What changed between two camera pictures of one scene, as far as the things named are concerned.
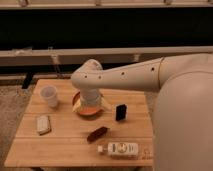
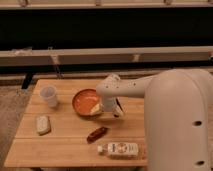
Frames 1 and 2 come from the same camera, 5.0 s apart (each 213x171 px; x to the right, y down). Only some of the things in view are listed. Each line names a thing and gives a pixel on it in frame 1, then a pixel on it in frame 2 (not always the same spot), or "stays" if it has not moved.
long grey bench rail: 106,55 stays
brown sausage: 97,134 stays
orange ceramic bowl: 86,110 stays
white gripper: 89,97 → 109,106
